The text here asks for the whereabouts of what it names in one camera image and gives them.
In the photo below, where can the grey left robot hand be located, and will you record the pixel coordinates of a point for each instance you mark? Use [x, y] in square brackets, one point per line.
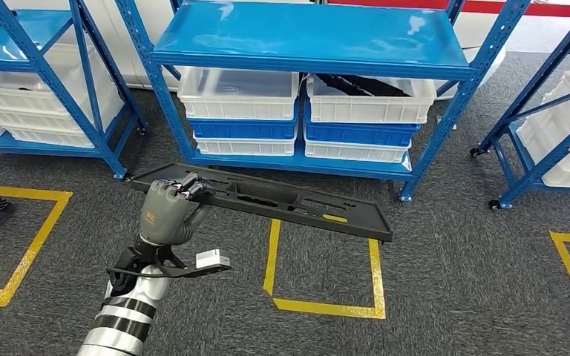
[167, 211]

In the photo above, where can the black plastic plate part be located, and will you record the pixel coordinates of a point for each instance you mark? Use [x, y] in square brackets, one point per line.
[275, 196]

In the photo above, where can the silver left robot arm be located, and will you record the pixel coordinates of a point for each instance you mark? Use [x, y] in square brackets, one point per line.
[127, 314]

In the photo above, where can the blue metal shelf rack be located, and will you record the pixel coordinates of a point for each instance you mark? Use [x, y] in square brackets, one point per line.
[9, 44]
[314, 34]
[550, 159]

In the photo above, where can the blue plastic crate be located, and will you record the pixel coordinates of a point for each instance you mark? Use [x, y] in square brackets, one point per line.
[358, 135]
[240, 130]

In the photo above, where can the white car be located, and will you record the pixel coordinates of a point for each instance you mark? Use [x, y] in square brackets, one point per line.
[481, 34]

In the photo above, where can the red barrier belt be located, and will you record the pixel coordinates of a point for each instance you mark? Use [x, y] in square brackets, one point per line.
[550, 8]

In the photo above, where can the black camera bracket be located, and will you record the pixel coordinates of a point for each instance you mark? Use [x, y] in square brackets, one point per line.
[177, 270]

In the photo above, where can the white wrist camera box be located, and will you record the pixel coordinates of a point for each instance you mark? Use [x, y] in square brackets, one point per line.
[208, 258]

